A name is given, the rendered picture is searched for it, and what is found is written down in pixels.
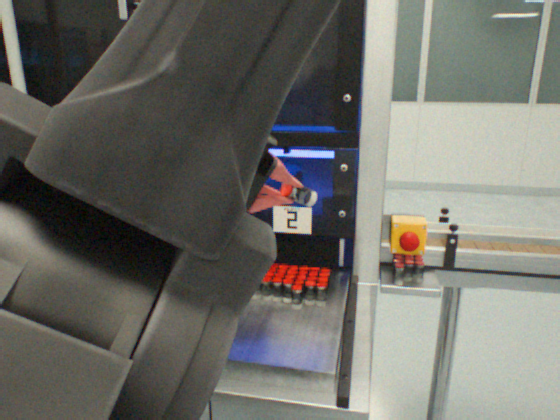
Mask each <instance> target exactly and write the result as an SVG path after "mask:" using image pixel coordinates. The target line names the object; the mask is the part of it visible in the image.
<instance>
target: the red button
mask: <svg viewBox="0 0 560 420"><path fill-rule="evenodd" d="M400 246H401V249H403V250H405V251H408V252H412V251H414V250H416V249H417V248H419V246H420V240H419V237H418V236H417V235H416V234H415V233H413V232H405V233H403V234H402V235H401V237H400Z"/></svg>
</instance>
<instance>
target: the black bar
mask: <svg viewBox="0 0 560 420"><path fill-rule="evenodd" d="M358 278H359V276H358V275H351V279H350V286H349V295H348V303H347V311H346V319H345V328H344V335H343V343H342V351H341V360H340V371H339V384H338V391H337V404H336V406H337V408H342V409H349V398H350V382H351V370H352V357H353V343H354V330H355V318H356V305H357V292H358Z"/></svg>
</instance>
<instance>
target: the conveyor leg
mask: <svg viewBox="0 0 560 420"><path fill-rule="evenodd" d="M440 286H443V289H442V298H441V312H440V319H439V326H438V334H437V341H436V348H435V356H434V364H433V371H432V378H431V386H430V393H429V401H428V408H427V415H426V420H445V415H446V409H447V403H448V395H449V389H450V383H451V376H452V370H453V363H454V356H455V350H456V344H457V337H458V330H459V323H460V317H461V304H462V297H463V291H464V288H466V289H477V287H466V286H455V285H444V284H440Z"/></svg>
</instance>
